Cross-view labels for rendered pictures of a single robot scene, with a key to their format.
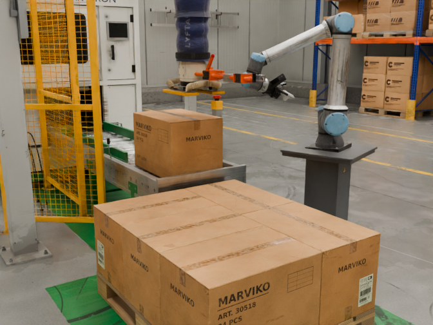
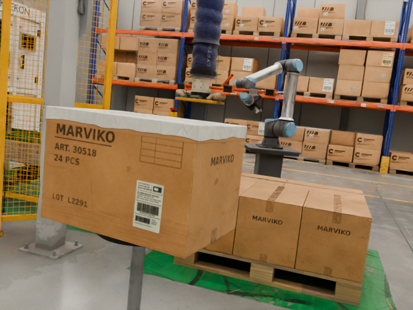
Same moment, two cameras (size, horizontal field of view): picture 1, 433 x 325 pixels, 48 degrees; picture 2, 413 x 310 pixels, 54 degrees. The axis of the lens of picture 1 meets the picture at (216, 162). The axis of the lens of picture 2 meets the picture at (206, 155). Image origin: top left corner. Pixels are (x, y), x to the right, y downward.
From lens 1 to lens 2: 231 cm
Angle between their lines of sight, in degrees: 38
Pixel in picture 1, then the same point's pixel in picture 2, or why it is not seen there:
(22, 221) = not seen: hidden behind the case
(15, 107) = (69, 99)
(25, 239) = (59, 232)
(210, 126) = not seen: hidden behind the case
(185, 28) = (209, 51)
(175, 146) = not seen: hidden behind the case
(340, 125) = (292, 130)
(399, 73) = (163, 110)
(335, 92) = (290, 109)
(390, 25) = (157, 74)
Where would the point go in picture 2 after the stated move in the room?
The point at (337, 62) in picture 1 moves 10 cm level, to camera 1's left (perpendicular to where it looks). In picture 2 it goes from (292, 90) to (285, 88)
